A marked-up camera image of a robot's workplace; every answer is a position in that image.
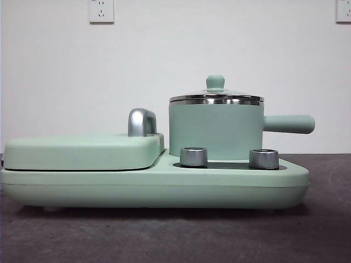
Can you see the glass pot lid green knob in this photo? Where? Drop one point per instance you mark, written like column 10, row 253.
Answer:
column 215, row 82

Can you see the silver control knob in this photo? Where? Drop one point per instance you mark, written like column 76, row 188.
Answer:
column 193, row 157
column 263, row 159

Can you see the green breakfast machine base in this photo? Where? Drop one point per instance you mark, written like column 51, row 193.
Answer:
column 164, row 186

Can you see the green griddle lid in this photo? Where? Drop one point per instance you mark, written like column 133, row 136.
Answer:
column 82, row 153

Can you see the white wall socket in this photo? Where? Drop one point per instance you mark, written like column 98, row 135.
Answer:
column 101, row 12
column 344, row 12

